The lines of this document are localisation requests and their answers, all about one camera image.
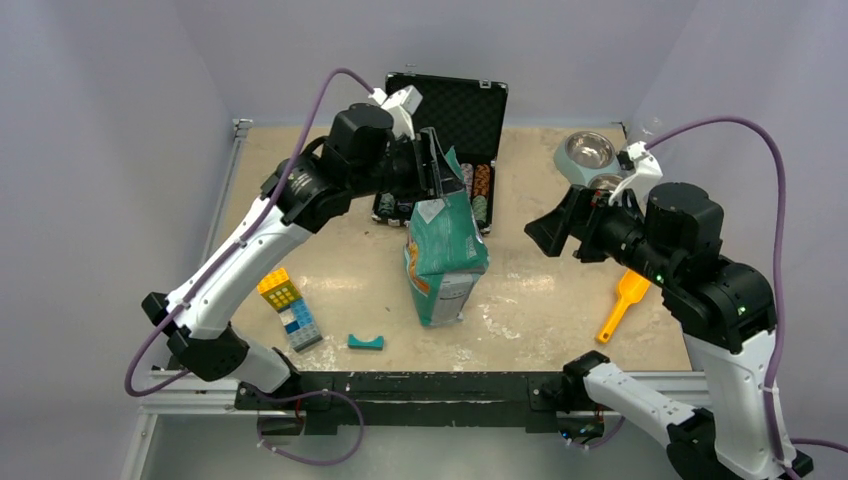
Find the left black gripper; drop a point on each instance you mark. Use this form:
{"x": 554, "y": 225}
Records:
{"x": 419, "y": 172}

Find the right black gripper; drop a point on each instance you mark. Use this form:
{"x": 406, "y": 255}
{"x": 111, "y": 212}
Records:
{"x": 586, "y": 207}

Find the yellow plastic scoop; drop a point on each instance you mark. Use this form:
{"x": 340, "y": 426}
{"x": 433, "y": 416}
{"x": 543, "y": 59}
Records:
{"x": 630, "y": 290}

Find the green pet food bag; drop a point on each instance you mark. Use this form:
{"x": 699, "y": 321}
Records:
{"x": 445, "y": 255}

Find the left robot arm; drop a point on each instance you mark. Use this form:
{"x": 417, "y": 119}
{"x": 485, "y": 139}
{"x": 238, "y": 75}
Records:
{"x": 360, "y": 156}

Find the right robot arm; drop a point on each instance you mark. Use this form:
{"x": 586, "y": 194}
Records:
{"x": 727, "y": 314}

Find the double steel pet bowl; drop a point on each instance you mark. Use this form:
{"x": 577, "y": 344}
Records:
{"x": 588, "y": 159}

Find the black poker chip case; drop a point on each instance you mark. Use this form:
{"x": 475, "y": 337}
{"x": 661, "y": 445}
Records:
{"x": 468, "y": 116}

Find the clear glass jar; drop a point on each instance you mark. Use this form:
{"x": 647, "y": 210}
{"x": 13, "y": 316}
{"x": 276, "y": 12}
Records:
{"x": 644, "y": 129}

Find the teal curved block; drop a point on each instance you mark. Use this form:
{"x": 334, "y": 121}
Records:
{"x": 375, "y": 344}

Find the toy brick block stack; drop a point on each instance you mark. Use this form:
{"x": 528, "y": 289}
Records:
{"x": 280, "y": 292}

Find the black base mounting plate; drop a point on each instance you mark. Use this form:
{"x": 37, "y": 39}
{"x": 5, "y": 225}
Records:
{"x": 536, "y": 402}

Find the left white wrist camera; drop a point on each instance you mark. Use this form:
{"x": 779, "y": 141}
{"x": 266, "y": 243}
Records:
{"x": 401, "y": 105}

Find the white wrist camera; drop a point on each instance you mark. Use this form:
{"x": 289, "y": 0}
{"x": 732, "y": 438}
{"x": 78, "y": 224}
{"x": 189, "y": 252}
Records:
{"x": 401, "y": 105}
{"x": 642, "y": 172}

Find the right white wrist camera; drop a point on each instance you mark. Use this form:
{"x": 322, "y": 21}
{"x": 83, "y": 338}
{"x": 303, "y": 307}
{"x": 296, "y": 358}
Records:
{"x": 642, "y": 172}

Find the aluminium frame rail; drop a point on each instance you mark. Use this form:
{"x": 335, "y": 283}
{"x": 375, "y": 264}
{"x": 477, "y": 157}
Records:
{"x": 528, "y": 313}

